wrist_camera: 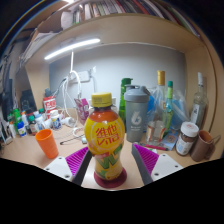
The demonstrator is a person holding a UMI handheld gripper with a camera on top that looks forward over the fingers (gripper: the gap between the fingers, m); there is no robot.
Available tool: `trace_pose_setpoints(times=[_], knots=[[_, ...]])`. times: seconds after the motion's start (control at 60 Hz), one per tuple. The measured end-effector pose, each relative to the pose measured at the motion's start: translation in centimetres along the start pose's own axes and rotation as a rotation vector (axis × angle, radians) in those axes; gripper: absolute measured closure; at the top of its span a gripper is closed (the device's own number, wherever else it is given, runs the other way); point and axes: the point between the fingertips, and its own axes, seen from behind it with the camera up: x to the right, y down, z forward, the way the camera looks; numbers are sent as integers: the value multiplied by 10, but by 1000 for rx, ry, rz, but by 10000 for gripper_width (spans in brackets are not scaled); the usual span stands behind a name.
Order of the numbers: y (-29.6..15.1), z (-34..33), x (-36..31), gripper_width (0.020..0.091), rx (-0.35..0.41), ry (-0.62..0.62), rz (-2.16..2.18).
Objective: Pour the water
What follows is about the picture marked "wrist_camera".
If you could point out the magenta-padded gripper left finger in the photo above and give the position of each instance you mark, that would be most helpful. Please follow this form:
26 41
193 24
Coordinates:
76 160

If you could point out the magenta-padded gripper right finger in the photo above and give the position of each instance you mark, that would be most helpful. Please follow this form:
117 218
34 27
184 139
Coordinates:
148 159

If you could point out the yellow drink bottle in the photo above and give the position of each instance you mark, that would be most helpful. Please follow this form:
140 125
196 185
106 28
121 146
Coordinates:
105 133

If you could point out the pink pen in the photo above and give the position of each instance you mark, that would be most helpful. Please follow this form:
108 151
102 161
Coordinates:
151 146

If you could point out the red round coaster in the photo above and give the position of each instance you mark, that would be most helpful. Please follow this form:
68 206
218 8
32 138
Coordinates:
100 182

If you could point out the orange plastic cup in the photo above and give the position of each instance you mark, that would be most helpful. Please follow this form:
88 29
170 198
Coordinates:
47 145

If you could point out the white-lidded brown jar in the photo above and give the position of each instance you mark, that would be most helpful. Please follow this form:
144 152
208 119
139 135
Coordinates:
186 140

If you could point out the grey shaker bottle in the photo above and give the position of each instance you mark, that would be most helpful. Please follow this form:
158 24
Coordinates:
136 116

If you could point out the small white bottle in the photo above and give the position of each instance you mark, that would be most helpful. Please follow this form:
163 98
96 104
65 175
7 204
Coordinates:
56 120

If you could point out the magenta pouch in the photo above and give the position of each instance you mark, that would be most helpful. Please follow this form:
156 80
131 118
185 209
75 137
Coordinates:
81 111

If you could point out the brown mug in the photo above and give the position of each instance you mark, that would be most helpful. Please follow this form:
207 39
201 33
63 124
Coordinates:
201 146

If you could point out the green-capped brown bottle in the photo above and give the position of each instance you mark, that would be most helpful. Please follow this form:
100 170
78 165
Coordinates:
33 126

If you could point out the green-capped glass bottle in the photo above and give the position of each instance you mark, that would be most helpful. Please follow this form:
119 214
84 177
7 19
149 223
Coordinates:
169 106

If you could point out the clear blue plastic bag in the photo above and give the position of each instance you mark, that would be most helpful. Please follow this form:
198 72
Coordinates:
180 110

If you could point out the red and white can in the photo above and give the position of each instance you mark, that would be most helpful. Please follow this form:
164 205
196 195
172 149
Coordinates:
49 106

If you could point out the gold-capped clear glass bottle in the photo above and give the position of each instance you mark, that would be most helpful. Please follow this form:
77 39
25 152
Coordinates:
160 100

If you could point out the white bottle with blue label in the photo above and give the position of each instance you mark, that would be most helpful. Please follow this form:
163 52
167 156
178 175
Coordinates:
21 129

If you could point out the green plastic bottle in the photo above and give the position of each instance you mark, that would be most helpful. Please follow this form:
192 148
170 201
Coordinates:
122 100

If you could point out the tall clear glass bottle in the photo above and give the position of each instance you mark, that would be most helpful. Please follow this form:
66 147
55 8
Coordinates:
199 106

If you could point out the white power strip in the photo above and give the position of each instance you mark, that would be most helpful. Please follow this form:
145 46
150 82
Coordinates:
81 76

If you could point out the hanging dark clothes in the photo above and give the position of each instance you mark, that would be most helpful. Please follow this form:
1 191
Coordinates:
6 93

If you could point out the white light bar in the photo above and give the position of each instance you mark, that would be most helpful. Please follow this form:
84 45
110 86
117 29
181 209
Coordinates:
71 48

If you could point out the wooden shelf unit with books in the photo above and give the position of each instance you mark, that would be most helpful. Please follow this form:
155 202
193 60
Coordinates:
133 30

